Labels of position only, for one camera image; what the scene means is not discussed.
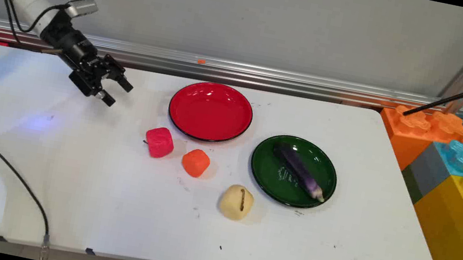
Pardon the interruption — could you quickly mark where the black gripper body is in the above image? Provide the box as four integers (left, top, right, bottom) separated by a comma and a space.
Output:
31, 7, 115, 99

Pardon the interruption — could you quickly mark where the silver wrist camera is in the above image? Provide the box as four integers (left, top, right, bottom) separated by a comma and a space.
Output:
63, 0, 101, 23

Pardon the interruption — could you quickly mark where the red plate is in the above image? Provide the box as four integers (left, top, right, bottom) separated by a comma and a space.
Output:
164, 75, 258, 149

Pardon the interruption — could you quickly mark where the red toy apple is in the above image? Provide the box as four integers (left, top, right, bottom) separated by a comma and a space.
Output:
141, 124, 178, 161

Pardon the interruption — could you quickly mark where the green plate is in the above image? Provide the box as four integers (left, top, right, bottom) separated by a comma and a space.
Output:
244, 129, 344, 214

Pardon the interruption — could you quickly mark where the purple toy eggplant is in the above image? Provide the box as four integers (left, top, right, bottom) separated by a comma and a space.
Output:
266, 142, 333, 203

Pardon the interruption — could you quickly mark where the aluminium rail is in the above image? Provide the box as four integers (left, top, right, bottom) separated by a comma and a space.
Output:
0, 18, 463, 125

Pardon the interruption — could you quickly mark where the orange toy fruit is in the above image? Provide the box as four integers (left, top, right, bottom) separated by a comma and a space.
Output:
179, 146, 213, 180

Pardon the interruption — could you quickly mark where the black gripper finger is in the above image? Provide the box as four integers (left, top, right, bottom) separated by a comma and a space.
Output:
74, 70, 121, 108
98, 53, 139, 94

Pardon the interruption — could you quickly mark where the beige toy pear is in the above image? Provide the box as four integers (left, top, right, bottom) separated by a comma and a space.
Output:
216, 182, 257, 223

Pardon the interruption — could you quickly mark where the grey building block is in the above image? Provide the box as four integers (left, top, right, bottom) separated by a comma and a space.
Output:
397, 138, 459, 210

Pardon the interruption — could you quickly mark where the orange building block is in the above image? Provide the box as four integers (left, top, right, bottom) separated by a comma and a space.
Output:
371, 100, 463, 182

